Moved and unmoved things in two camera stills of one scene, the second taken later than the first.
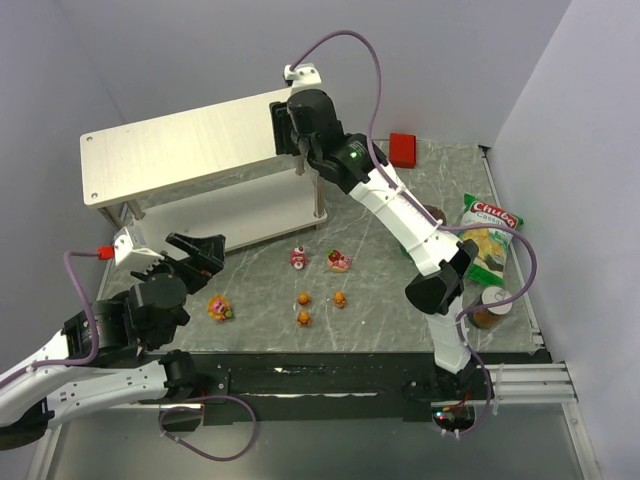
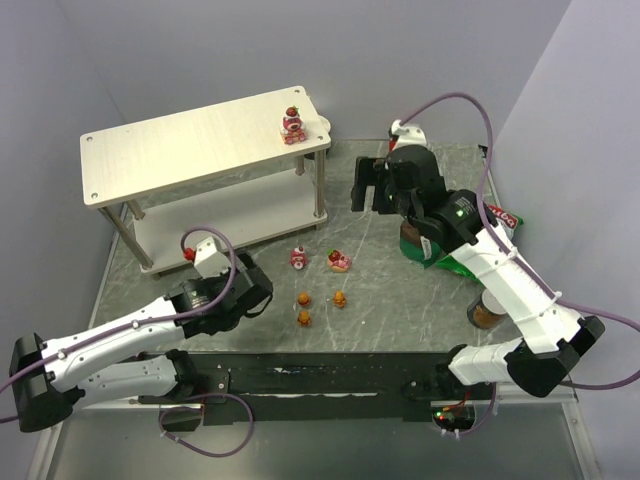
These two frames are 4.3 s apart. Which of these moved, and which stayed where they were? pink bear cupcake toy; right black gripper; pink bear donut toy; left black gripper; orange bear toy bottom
Moved: left black gripper; right black gripper
Stayed: pink bear donut toy; orange bear toy bottom; pink bear cupcake toy
